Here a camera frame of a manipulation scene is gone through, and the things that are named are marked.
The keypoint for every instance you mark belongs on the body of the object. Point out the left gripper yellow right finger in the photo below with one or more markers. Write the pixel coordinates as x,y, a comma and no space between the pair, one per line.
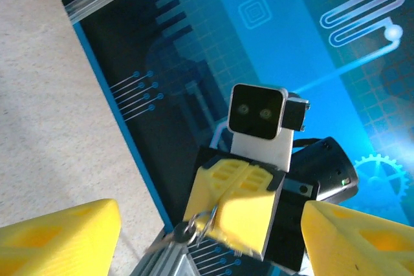
362,250

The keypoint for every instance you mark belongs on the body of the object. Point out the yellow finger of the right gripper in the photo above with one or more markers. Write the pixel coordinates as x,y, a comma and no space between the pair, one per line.
207,192
249,218

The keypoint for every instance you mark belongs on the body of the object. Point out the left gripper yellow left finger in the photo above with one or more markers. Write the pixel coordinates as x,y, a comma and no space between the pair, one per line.
48,247

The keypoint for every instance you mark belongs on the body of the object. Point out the small black headed key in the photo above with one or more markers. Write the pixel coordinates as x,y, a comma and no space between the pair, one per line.
182,233

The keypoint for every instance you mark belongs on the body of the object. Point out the blue table side strip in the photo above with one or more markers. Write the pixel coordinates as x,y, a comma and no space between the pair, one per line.
123,127

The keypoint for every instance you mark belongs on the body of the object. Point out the aluminium mounting rail frame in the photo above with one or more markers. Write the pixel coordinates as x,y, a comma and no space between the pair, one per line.
168,260

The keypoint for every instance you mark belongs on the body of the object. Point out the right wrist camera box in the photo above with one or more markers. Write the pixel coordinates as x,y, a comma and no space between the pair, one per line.
255,111

